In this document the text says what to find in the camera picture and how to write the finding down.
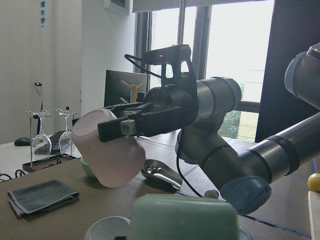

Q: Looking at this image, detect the black computer mouse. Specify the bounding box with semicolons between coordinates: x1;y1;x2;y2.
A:
13;137;31;147

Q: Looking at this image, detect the wooden mug tree stand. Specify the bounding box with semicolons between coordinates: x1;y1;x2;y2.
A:
120;80;147;104

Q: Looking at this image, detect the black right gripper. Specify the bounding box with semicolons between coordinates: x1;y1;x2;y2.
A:
97;84;198;143

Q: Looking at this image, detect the yellow plastic cup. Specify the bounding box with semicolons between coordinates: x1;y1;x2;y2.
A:
307;173;320;193

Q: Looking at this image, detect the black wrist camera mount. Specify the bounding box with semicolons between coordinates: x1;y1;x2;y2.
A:
142;44;198;119

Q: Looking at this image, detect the mint green plastic cup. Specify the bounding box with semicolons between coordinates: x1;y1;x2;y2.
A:
127;194;240;240

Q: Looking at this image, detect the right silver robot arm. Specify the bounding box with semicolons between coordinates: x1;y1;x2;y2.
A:
97;44;320;215

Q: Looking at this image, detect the black monitor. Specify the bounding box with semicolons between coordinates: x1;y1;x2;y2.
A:
104;69;147;107

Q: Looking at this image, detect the mint green bowl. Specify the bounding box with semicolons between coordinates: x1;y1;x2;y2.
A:
80;157;96;179

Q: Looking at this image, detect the grey folded cloth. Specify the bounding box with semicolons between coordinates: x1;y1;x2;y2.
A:
7;179;80;217

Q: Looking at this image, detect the wine glass rack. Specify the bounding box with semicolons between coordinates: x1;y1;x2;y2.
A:
22;109;76;173

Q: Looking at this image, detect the black keyboard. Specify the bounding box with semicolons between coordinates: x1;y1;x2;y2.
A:
49;130;65;155

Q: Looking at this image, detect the metal scoop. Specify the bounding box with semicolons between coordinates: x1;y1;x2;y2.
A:
140;159;183;191

